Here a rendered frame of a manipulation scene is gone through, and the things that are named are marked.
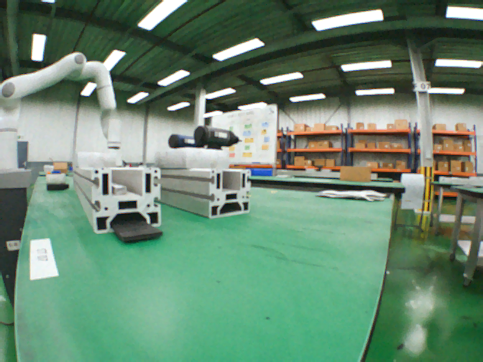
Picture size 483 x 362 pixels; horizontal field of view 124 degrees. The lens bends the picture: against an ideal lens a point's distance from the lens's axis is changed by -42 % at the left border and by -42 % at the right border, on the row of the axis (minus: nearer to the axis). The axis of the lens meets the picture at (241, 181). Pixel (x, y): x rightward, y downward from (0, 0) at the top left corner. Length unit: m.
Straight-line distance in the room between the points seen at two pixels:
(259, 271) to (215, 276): 0.04
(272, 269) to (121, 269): 0.13
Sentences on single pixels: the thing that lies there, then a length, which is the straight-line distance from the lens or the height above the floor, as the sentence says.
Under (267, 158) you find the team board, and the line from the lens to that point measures 3.66.
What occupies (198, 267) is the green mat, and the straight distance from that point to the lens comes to 0.20.
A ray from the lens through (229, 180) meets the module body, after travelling 0.45.
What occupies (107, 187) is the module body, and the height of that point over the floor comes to 0.84.
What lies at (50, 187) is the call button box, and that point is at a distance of 0.95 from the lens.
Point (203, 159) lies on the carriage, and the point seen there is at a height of 0.88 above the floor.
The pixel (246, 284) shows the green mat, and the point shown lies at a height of 0.78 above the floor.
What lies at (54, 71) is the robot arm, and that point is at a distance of 1.28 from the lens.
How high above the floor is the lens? 0.87
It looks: 3 degrees down
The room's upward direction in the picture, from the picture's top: 1 degrees clockwise
